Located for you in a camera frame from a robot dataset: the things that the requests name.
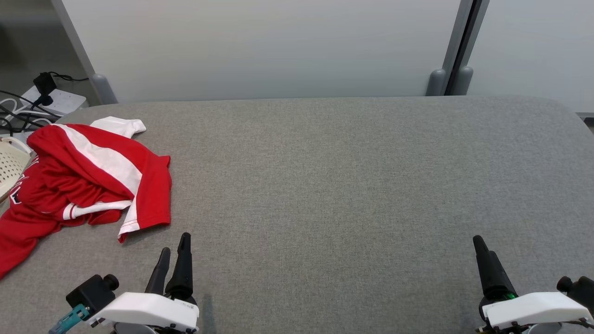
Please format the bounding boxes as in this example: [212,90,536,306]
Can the cream perforated laundry basket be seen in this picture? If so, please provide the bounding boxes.
[0,137,33,202]

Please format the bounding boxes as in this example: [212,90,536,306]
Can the black power adapter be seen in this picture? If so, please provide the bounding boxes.
[32,72,57,107]

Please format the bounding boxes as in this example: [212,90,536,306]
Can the white power cable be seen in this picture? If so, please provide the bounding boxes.
[0,96,52,129]

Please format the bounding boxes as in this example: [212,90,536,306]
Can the thin black adapter cable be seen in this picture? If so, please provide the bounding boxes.
[49,71,89,82]

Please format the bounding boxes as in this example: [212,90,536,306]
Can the red jersey white sleeves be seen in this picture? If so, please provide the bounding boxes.
[0,116,147,279]

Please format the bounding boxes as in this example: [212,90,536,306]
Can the white power strip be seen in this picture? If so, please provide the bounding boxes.
[19,86,87,116]

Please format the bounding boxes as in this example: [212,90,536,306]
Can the red shorts white stripes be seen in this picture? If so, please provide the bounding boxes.
[27,123,172,243]

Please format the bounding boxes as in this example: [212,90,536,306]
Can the grey partition post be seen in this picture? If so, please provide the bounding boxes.
[448,0,490,96]
[426,0,474,96]
[50,0,119,105]

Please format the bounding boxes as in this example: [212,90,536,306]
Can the teal left camera connector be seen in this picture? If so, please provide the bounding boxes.
[49,304,90,334]

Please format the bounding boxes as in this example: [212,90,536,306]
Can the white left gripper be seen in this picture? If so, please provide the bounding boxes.
[88,232,200,334]

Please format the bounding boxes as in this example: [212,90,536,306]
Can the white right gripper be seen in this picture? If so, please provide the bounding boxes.
[472,235,594,334]

